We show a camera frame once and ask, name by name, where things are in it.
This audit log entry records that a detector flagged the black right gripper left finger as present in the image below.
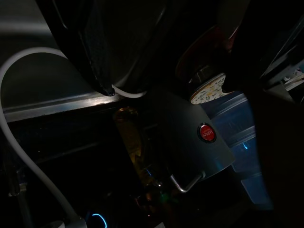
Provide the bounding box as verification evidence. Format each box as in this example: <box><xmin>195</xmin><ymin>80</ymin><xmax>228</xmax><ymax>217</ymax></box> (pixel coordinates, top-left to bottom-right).
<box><xmin>51</xmin><ymin>0</ymin><xmax>167</xmax><ymax>97</ymax></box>

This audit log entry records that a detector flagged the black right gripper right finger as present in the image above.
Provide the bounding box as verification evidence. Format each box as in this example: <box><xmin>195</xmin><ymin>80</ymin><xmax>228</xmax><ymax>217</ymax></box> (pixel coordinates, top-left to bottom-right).
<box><xmin>225</xmin><ymin>0</ymin><xmax>304</xmax><ymax>93</ymax></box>

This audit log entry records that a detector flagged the stainless steel sink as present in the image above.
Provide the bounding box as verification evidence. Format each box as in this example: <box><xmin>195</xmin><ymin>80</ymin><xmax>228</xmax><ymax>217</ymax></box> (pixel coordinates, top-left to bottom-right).
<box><xmin>0</xmin><ymin>0</ymin><xmax>152</xmax><ymax>122</ymax></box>

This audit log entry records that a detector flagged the floral print lid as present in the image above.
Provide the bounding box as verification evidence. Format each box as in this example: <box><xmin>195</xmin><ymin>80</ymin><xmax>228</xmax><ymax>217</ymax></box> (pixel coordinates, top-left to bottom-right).
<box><xmin>190</xmin><ymin>73</ymin><xmax>226</xmax><ymax>105</ymax></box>

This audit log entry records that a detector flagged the yellow oil bottle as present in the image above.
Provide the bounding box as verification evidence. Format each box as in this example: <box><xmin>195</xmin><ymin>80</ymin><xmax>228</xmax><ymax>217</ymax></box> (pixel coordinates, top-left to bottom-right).
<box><xmin>113</xmin><ymin>106</ymin><xmax>171</xmax><ymax>186</ymax></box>

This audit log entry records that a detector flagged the clear plastic container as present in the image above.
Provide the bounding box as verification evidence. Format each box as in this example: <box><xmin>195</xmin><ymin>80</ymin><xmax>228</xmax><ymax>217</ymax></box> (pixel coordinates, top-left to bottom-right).
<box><xmin>209</xmin><ymin>92</ymin><xmax>274</xmax><ymax>211</ymax></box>

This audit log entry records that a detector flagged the grey thermos jug red badge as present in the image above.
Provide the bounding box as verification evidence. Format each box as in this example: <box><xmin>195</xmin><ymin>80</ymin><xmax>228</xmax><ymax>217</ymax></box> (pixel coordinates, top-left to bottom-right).
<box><xmin>142</xmin><ymin>87</ymin><xmax>236</xmax><ymax>193</ymax></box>

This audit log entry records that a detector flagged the black device blue light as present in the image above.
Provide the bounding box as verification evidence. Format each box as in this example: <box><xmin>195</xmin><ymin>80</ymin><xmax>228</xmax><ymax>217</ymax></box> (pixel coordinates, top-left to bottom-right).
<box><xmin>85</xmin><ymin>206</ymin><xmax>108</xmax><ymax>228</ymax></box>

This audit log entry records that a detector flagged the white plastic tap valve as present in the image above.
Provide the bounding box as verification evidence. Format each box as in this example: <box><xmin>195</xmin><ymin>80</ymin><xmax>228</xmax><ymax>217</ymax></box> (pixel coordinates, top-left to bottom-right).
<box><xmin>46</xmin><ymin>215</ymin><xmax>88</xmax><ymax>228</ymax></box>

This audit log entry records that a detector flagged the white flexible hose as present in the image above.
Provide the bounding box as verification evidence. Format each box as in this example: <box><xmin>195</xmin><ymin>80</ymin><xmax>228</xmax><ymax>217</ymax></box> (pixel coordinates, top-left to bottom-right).
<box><xmin>0</xmin><ymin>47</ymin><xmax>148</xmax><ymax>221</ymax></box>

